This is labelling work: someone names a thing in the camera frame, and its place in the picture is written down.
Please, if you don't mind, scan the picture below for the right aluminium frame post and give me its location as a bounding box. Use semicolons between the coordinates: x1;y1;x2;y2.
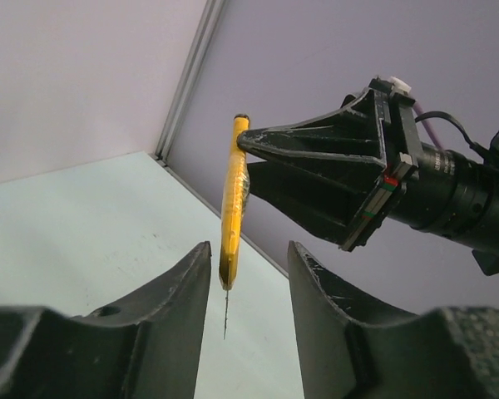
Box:
155;0;229;163

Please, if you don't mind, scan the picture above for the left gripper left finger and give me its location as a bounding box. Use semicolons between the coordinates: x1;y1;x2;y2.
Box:
0;241;211;398

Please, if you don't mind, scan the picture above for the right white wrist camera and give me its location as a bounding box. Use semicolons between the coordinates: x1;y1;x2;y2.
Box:
388;76;412;96

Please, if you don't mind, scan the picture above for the yellow utility knife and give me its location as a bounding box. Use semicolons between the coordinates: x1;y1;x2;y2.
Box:
219;114;250;337

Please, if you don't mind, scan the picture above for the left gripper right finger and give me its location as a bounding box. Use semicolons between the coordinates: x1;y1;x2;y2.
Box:
288;242;499;398

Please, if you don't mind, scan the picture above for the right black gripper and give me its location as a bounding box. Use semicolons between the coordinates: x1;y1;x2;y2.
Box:
236;77;499;275

